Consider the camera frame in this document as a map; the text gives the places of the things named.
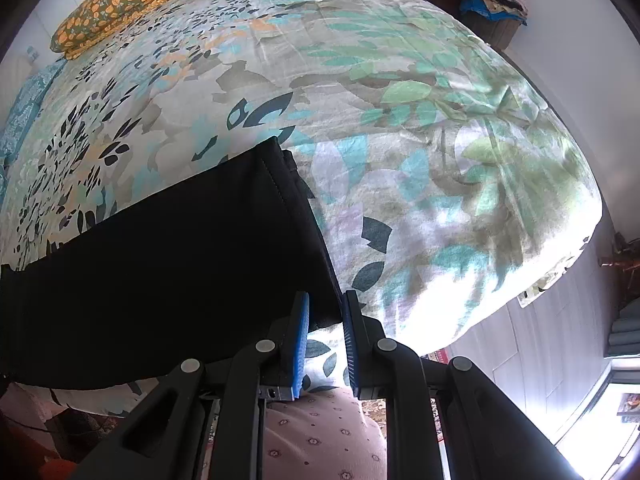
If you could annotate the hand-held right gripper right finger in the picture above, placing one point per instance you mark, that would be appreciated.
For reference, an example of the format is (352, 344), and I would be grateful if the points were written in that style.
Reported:
(350, 347)

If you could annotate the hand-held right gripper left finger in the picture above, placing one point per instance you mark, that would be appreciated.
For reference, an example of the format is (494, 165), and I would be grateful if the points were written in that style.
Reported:
(300, 342)

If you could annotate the black pants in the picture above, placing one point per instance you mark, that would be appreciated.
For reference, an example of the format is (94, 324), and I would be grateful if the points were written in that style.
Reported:
(175, 270)

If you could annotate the person's pink dotted clothing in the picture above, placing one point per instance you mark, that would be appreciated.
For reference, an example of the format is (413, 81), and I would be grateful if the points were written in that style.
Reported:
(320, 440)

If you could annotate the bed with leaf-print sheet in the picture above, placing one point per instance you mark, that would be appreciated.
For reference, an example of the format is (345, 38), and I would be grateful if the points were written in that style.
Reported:
(400, 160)

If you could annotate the grey-blue curtain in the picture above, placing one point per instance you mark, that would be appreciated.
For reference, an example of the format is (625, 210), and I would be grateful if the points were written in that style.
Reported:
(625, 332)

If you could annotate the wooden stand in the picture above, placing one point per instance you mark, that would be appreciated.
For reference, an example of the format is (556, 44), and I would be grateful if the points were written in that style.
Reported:
(620, 257)

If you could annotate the cardboard box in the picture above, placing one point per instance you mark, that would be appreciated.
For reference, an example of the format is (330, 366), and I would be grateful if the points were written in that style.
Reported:
(497, 32)

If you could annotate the orange floral folded quilt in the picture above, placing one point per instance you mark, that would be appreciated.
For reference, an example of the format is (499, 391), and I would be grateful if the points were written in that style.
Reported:
(115, 0)

